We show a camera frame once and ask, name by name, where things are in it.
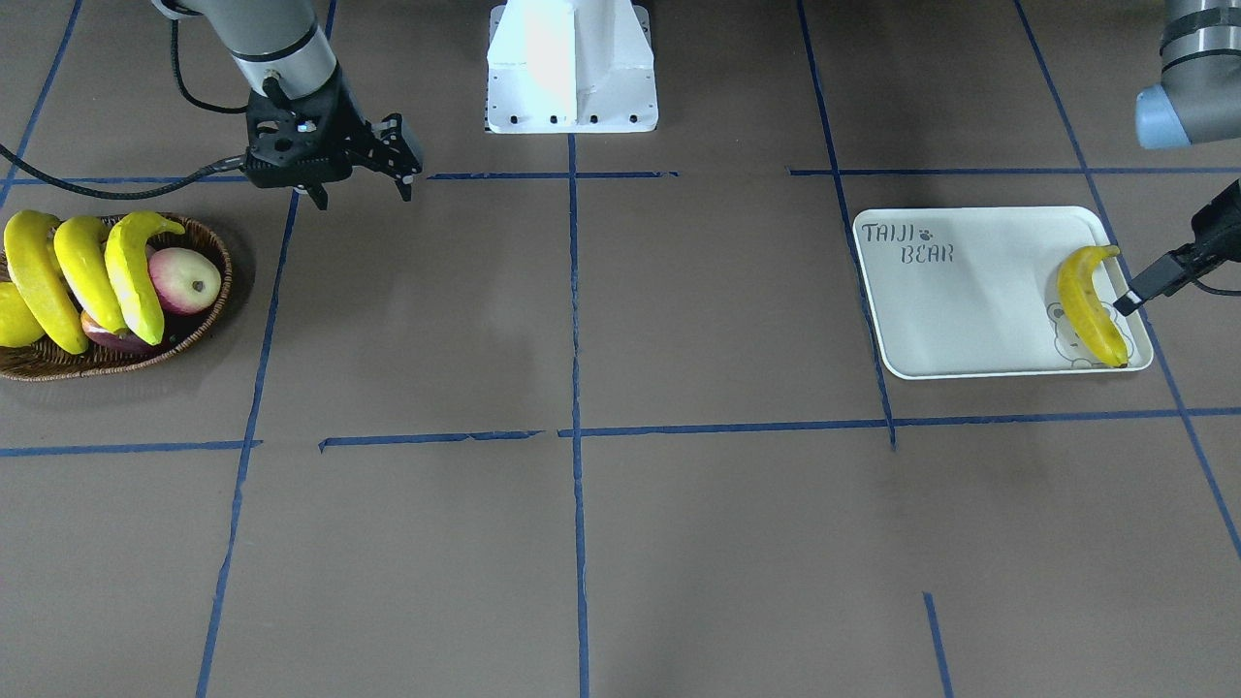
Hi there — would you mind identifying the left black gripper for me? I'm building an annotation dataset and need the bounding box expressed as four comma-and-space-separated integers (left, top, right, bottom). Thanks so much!
1112, 180, 1240, 317

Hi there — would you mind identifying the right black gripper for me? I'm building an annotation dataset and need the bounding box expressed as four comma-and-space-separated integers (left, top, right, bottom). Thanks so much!
242, 67, 416, 211

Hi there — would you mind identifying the yellow banana with brown tip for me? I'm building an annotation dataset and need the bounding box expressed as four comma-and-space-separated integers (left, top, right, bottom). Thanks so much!
1056, 243, 1131, 369

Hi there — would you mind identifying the bright yellow-green banana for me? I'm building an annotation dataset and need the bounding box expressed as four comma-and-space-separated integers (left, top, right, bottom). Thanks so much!
105, 210, 185, 347

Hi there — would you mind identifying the yellow banana short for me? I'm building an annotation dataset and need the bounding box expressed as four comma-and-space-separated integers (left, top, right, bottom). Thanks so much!
52, 215, 127, 334

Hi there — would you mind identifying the large yellow banana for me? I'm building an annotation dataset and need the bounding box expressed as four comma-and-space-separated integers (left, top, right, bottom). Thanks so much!
2, 210, 91, 355

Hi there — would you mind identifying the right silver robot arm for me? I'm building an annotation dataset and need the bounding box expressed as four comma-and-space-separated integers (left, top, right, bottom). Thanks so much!
154, 1, 423, 210

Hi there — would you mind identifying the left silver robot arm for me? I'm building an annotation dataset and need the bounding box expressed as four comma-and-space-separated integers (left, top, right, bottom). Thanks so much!
1113, 1, 1240, 317

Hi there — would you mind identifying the brown wicker basket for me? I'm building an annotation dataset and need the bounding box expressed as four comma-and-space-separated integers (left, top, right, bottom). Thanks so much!
0, 212, 235, 383

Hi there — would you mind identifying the white rectangular tray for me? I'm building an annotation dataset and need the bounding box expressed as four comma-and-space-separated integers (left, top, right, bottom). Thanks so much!
853, 206, 1111, 381

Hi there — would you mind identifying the dark purple plum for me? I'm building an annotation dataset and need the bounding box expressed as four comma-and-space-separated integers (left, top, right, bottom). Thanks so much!
79, 310, 160, 355

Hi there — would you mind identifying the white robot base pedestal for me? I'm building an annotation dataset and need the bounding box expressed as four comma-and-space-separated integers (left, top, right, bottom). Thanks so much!
485, 1, 659, 134

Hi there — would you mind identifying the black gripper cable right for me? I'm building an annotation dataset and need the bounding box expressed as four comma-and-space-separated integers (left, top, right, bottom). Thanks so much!
0, 19, 254, 202

